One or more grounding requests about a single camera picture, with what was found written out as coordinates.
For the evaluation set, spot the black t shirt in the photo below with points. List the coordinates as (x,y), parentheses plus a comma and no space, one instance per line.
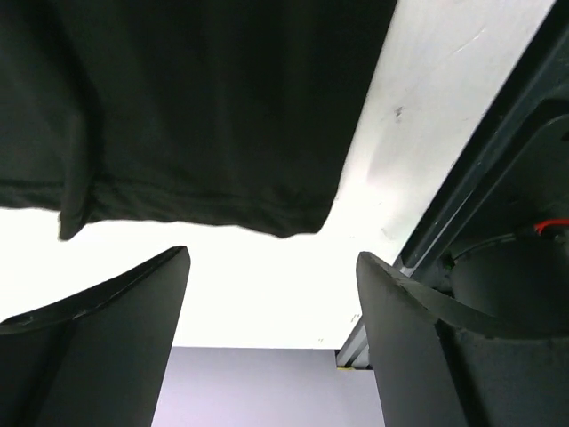
(222,113)

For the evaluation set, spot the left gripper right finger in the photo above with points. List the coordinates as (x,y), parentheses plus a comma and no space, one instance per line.
(438,362)

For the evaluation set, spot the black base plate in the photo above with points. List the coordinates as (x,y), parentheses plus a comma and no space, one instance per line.
(495,236)

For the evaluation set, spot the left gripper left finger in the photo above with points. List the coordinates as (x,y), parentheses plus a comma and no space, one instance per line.
(96,358)

